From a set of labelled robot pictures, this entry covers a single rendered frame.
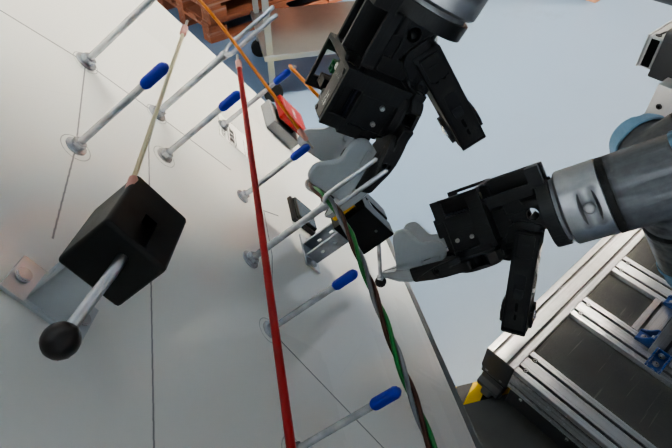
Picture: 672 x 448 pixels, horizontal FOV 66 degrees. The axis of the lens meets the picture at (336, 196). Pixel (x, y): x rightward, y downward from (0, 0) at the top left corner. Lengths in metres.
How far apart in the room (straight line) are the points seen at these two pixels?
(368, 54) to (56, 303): 0.28
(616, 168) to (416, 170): 1.93
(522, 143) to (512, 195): 2.16
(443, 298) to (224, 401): 1.63
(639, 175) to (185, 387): 0.40
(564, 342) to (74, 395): 1.52
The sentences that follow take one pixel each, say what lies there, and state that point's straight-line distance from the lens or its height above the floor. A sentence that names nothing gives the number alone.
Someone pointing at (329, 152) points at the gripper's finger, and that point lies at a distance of 0.52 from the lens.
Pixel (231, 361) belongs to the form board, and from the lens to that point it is 0.37.
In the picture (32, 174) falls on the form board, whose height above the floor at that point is 1.34.
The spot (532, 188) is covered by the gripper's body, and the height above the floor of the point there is 1.19.
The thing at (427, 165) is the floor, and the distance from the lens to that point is 2.46.
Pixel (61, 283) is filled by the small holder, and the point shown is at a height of 1.34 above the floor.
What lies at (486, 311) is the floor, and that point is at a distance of 1.94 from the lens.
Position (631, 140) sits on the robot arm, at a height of 1.17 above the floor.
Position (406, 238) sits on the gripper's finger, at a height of 1.11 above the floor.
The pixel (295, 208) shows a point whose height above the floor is 1.12.
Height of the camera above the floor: 1.53
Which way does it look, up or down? 43 degrees down
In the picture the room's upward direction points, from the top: straight up
